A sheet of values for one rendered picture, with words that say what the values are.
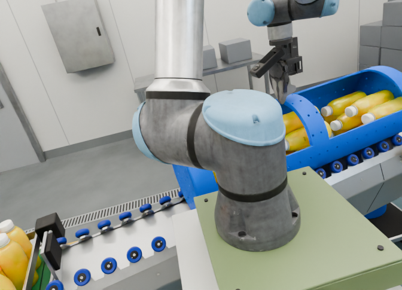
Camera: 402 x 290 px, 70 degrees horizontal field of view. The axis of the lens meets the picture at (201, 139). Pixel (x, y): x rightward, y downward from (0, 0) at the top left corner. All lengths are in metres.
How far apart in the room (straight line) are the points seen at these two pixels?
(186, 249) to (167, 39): 0.40
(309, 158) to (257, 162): 0.58
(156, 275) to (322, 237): 0.58
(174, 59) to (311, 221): 0.36
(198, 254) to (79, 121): 3.99
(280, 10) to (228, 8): 3.49
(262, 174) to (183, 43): 0.24
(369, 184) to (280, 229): 0.82
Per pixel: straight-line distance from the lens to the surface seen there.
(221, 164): 0.43
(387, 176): 1.33
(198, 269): 0.57
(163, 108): 0.48
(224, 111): 0.40
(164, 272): 0.97
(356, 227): 0.55
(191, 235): 0.64
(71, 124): 4.51
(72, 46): 4.04
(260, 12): 0.84
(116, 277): 0.96
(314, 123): 0.99
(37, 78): 4.44
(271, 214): 0.47
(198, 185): 0.82
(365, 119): 1.18
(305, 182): 0.63
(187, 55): 0.50
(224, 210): 0.49
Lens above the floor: 1.57
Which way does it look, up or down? 24 degrees down
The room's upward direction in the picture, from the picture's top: 12 degrees counter-clockwise
